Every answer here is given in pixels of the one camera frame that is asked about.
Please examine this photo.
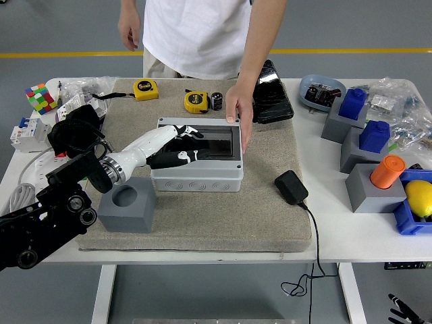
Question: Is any beige-grey foam mat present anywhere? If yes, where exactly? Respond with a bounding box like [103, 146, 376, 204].
[72, 78, 312, 253]

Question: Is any person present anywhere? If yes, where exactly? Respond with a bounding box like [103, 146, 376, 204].
[141, 0, 254, 81]

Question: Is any grey breaker module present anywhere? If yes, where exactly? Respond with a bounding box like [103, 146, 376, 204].
[86, 97, 109, 118]

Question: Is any person's right hand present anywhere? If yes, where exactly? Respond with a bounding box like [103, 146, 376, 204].
[117, 9, 142, 52]

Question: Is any clear bag of small parts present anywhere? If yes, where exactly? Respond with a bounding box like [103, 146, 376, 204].
[60, 76, 119, 102]

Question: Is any black table control panel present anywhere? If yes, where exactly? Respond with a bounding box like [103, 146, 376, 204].
[383, 261, 432, 271]

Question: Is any orange cylinder battery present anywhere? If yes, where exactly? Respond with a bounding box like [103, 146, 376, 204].
[370, 155, 407, 190]

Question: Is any light blue bowl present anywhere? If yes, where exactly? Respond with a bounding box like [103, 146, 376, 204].
[299, 74, 348, 113]

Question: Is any black power adapter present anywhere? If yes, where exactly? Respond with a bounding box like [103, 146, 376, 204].
[274, 169, 309, 205]

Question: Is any black glossy case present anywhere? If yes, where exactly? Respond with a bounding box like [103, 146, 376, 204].
[251, 59, 295, 124]

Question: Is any smoky transparent box lid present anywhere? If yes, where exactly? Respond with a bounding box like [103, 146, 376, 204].
[157, 125, 242, 161]

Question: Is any dark electronic parts pile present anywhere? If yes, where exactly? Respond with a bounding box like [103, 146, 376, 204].
[305, 82, 342, 105]

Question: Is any blue bottle-shaped block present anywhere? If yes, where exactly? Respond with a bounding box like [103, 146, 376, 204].
[338, 88, 368, 122]
[358, 120, 392, 154]

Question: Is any blue plastic bin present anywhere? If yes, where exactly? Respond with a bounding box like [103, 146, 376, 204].
[392, 169, 432, 236]

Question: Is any white table leg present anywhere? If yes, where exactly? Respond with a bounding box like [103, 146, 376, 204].
[90, 265, 117, 324]
[338, 263, 367, 324]

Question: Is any large colourful puzzle cube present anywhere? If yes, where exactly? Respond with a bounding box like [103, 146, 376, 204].
[24, 83, 58, 115]

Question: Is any white power cable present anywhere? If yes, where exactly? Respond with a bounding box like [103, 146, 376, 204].
[8, 148, 51, 217]

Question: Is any white purple printed packet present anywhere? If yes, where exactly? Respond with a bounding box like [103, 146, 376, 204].
[55, 92, 88, 128]

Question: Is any grey block with round hole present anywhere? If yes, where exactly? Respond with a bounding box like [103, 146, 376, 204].
[97, 175, 158, 234]

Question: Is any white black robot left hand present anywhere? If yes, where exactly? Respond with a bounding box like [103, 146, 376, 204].
[113, 124, 211, 185]

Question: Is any grey block holder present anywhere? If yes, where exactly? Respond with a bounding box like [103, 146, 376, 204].
[320, 99, 369, 144]
[344, 163, 408, 213]
[340, 126, 392, 175]

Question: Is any black cloth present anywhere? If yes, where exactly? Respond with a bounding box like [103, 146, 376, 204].
[47, 104, 102, 159]

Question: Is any black adapter cord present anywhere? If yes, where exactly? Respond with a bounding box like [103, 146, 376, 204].
[280, 200, 340, 324]

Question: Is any yellow round tape measure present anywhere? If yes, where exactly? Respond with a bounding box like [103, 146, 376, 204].
[184, 90, 212, 114]

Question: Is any white circuit breaker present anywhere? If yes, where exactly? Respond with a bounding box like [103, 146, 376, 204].
[9, 117, 53, 155]

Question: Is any yellow lemon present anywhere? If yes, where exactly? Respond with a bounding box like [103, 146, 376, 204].
[404, 180, 432, 218]

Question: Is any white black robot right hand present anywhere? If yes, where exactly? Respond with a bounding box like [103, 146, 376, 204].
[387, 292, 426, 324]

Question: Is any grey electrical enclosure box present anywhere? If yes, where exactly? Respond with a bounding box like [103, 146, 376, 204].
[150, 117, 244, 192]

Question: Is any yellow tape measure black strap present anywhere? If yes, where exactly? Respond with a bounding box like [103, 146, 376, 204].
[91, 79, 159, 102]

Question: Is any person's left hand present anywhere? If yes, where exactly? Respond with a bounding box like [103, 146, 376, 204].
[225, 82, 254, 155]

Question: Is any white power strip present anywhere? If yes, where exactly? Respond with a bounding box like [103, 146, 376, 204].
[33, 153, 70, 190]

